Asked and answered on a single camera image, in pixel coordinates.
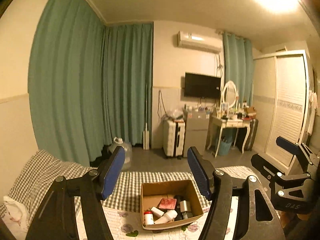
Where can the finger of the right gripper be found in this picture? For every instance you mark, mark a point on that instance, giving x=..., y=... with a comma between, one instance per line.
x=293, y=148
x=267, y=169

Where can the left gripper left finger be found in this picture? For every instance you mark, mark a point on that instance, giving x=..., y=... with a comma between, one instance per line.
x=56, y=218

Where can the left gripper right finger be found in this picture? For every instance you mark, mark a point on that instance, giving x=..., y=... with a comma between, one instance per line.
x=256, y=217

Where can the white power adapter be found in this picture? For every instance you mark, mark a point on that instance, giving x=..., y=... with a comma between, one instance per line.
x=185, y=209

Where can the red rose card box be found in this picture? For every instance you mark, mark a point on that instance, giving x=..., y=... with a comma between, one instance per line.
x=167, y=204

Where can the white pillow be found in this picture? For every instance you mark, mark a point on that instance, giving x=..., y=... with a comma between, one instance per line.
x=16, y=217

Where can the dark striped suitcase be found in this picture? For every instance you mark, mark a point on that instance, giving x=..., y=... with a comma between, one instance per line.
x=252, y=134

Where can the blue waste basket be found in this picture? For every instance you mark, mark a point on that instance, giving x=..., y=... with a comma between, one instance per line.
x=224, y=148

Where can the floral white quilt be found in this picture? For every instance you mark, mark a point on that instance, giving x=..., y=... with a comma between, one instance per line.
x=127, y=225

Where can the white louvered wardrobe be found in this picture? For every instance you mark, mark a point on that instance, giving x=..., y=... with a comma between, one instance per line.
x=281, y=88

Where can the white dressing table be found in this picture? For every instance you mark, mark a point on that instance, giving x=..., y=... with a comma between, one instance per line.
x=226, y=130

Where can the black rectangular device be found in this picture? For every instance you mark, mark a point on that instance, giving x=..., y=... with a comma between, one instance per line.
x=179, y=199

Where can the white plastic bottle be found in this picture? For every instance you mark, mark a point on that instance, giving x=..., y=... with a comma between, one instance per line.
x=167, y=217

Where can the white oval vanity mirror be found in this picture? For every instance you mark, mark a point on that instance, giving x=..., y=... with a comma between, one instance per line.
x=229, y=94

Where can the silver mini fridge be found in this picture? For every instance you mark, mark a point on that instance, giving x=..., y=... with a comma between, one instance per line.
x=196, y=130

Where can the white bottle red cap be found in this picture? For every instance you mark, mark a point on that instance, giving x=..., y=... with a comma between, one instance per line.
x=148, y=218

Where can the brown cardboard box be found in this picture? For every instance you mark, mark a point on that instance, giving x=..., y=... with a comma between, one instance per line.
x=152, y=193

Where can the white suitcase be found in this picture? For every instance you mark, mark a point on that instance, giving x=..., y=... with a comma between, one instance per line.
x=173, y=138

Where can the small green window curtain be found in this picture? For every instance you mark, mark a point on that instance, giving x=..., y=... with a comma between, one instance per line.
x=239, y=65

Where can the white mop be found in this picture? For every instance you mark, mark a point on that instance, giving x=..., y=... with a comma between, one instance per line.
x=146, y=136

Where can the large green curtain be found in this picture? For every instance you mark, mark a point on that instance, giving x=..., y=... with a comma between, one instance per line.
x=87, y=82

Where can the white air conditioner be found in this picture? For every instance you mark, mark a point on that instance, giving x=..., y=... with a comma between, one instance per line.
x=198, y=42

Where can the black wall television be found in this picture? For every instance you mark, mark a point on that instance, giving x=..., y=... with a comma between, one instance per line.
x=202, y=86

